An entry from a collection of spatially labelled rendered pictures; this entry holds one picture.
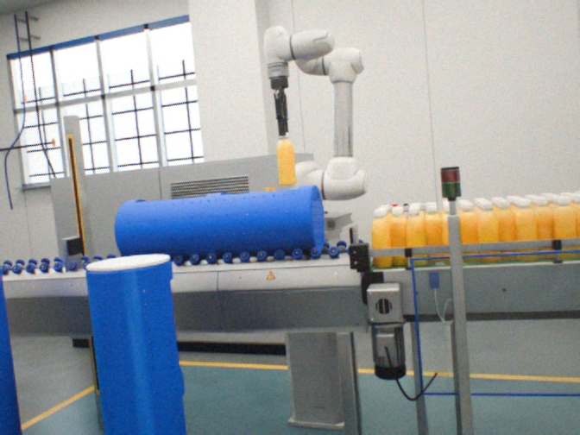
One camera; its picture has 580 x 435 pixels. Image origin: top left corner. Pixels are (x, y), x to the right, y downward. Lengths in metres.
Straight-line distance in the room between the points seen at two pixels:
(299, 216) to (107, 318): 0.82
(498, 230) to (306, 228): 0.71
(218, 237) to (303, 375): 0.96
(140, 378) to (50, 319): 1.00
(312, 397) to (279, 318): 0.73
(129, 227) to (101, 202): 2.21
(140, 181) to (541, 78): 3.24
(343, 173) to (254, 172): 1.31
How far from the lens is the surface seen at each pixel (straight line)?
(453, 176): 1.87
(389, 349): 1.97
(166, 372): 1.95
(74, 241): 2.78
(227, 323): 2.42
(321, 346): 2.84
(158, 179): 4.33
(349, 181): 2.73
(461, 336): 1.97
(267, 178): 3.90
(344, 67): 2.82
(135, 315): 1.87
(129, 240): 2.47
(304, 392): 2.96
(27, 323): 2.92
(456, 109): 4.88
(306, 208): 2.18
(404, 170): 4.91
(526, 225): 2.12
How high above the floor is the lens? 1.27
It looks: 4 degrees down
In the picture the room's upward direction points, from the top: 5 degrees counter-clockwise
